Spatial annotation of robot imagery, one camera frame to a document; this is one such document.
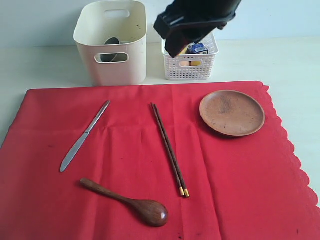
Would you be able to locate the dark wooden chopstick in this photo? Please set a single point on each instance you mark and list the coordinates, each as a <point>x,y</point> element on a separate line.
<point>166,150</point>
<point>174,162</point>

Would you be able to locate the brown egg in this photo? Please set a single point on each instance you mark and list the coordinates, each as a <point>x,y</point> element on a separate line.
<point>184,63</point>

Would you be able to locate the cream plastic bin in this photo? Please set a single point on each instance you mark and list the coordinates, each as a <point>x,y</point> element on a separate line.
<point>101,20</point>

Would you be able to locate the pale green ceramic bowl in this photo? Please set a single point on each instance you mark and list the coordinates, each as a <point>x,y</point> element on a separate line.
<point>120,55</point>

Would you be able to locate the dark wooden spoon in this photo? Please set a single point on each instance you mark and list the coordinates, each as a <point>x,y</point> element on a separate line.
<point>151,212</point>

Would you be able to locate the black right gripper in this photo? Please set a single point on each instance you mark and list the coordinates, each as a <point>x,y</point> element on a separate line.
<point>186,21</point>

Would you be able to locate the blue white milk carton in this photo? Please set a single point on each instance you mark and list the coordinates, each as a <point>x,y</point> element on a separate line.
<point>197,49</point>

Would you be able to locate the white perforated plastic basket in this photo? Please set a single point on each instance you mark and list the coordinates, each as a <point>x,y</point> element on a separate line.
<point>174,72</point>

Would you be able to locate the yellow lemon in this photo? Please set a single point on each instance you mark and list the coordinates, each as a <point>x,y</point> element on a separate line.
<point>195,63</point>

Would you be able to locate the red table cloth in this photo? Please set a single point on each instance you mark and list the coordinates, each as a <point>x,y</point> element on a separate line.
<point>248,188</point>

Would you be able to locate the stainless steel cup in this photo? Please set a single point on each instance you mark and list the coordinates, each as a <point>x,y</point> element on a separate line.
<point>109,55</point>

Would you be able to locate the brown wooden plate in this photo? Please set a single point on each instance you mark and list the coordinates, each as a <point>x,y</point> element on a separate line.
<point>232,113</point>

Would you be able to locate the metal table knife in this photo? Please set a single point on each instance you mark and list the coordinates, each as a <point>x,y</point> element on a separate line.
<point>80,141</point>

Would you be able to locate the yellow cheese wedge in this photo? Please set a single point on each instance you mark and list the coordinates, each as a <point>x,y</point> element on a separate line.
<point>183,52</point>

